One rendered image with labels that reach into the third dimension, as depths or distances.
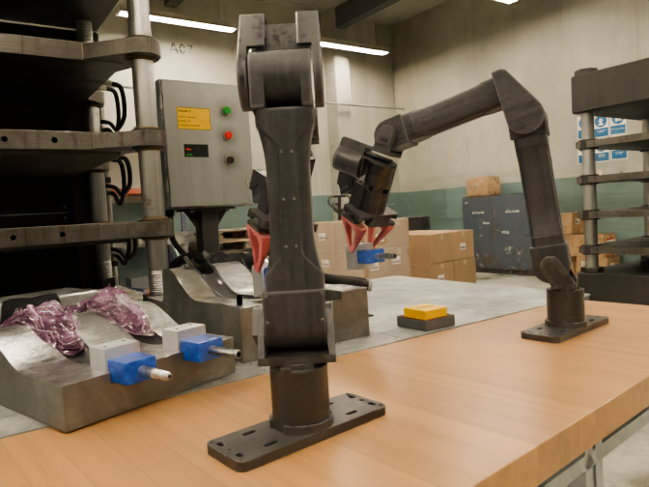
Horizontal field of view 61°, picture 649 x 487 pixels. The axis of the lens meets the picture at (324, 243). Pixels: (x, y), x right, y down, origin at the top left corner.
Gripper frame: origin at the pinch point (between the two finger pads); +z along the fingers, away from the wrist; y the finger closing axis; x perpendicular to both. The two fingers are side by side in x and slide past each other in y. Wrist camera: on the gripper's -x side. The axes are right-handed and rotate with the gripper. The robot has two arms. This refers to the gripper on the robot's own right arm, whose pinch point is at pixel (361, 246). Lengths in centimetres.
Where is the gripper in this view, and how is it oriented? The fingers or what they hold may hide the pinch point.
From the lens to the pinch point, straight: 118.8
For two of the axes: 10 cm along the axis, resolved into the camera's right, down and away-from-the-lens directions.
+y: -8.2, 0.9, -5.7
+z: -2.0, 8.8, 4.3
